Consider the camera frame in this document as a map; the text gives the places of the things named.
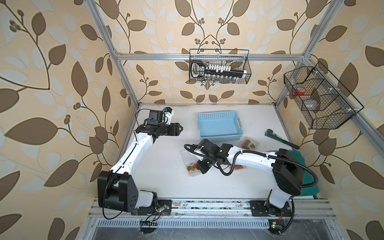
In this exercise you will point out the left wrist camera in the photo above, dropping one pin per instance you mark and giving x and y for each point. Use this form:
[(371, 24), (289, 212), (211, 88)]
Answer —
[(168, 113)]

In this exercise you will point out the black wire basket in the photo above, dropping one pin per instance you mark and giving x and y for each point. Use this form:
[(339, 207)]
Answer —
[(238, 59), (328, 103)]

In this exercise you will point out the packed strawberries cluster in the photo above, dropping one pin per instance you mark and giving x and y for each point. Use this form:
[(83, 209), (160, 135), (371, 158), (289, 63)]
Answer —
[(248, 145)]

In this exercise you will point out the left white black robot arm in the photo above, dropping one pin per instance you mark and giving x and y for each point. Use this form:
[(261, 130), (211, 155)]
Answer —
[(117, 189)]

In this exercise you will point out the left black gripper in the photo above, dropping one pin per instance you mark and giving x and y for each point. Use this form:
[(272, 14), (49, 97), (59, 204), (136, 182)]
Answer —
[(173, 130)]

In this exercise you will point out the green pipe wrench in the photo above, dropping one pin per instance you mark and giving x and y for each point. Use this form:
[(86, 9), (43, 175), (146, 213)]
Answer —
[(270, 134)]

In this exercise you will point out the right black wire basket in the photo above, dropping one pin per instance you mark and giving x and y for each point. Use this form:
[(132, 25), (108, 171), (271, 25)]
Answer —
[(328, 103)]

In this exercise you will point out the back black wire basket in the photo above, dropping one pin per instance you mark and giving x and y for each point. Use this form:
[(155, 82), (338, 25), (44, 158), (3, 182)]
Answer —
[(238, 59)]

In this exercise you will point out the clear clamshell container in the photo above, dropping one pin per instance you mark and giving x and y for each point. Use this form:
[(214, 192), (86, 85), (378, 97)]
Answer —
[(254, 141), (188, 159), (232, 168)]

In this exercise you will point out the blue plastic basket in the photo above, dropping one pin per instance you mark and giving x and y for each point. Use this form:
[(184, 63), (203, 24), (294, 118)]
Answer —
[(220, 126)]

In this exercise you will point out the black white tool set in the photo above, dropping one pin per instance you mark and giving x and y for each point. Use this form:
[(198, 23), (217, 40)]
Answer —
[(199, 70)]

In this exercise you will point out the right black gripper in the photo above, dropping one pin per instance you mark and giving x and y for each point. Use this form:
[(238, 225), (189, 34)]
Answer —
[(202, 168)]

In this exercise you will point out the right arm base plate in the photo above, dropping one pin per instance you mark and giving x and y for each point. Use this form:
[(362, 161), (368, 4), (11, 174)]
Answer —
[(261, 208)]

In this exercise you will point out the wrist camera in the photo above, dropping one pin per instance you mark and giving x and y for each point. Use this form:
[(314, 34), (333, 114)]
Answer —
[(207, 147), (168, 113)]

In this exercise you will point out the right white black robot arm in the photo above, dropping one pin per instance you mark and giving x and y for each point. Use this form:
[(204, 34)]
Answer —
[(282, 165)]

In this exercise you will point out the strawberry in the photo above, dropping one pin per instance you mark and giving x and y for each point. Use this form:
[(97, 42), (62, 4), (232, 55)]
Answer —
[(192, 168)]

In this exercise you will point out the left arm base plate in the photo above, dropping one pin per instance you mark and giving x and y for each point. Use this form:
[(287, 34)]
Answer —
[(157, 204)]

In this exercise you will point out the red tape roll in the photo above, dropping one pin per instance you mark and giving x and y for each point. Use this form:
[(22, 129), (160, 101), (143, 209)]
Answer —
[(300, 91)]

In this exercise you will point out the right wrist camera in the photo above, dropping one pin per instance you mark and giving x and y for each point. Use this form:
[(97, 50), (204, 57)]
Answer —
[(207, 147)]

